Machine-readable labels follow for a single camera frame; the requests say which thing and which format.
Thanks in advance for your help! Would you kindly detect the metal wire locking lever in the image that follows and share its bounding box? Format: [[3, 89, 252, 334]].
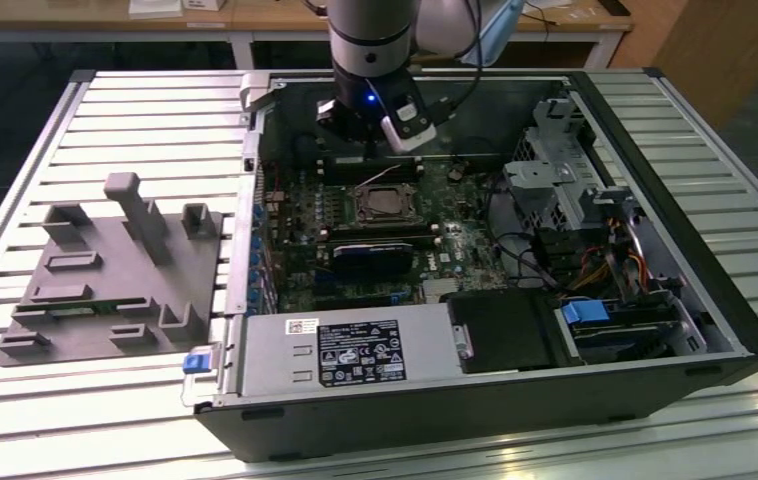
[[359, 166, 405, 187]]

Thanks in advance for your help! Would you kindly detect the silver CPU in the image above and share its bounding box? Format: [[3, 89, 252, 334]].
[[363, 191, 406, 215]]

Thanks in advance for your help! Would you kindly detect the metal socket cover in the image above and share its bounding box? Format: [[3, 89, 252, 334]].
[[351, 184, 418, 224]]

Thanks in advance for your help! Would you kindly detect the CPU socket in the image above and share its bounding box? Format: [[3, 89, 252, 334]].
[[350, 183, 421, 224]]

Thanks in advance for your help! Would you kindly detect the black bay cover plate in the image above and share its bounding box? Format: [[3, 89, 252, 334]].
[[443, 289, 571, 375]]

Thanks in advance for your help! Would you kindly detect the black graphics card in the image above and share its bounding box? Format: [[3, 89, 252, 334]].
[[331, 242, 415, 277]]

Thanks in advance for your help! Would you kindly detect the metal drive cage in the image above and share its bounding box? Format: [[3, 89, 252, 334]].
[[503, 98, 638, 232]]

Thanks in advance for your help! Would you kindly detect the green motherboard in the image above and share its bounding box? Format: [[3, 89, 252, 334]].
[[262, 158, 511, 314]]

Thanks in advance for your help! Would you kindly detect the silver heat sink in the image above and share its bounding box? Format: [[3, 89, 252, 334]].
[[422, 279, 455, 304]]

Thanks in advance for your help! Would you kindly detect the grey power supply unit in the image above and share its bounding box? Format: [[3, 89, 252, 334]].
[[235, 304, 465, 396]]

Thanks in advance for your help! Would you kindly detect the wooden desk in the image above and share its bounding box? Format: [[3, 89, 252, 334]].
[[0, 0, 634, 71]]

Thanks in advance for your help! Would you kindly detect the grey parts rack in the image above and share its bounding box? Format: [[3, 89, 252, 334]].
[[0, 172, 227, 369]]

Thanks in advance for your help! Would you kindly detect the blue disk carrier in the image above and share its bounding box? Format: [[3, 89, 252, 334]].
[[562, 298, 613, 330]]

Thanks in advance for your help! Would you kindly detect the blue case latch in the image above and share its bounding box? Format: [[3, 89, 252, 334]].
[[180, 352, 211, 376]]

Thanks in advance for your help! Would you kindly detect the wooden cabinet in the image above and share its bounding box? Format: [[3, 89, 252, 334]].
[[609, 0, 758, 129]]

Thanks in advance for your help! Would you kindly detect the black open PC case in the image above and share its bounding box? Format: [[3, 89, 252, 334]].
[[188, 67, 758, 464]]

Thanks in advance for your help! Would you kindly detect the metal disk bay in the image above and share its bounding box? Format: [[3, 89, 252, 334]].
[[551, 289, 711, 366]]

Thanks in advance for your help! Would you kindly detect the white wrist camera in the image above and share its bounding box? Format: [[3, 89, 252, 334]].
[[379, 98, 439, 154]]

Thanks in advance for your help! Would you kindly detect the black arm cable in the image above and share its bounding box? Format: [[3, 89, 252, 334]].
[[426, 0, 487, 124]]

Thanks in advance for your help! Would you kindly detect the coloured wire bundle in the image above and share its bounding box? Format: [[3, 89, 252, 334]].
[[569, 239, 651, 294]]

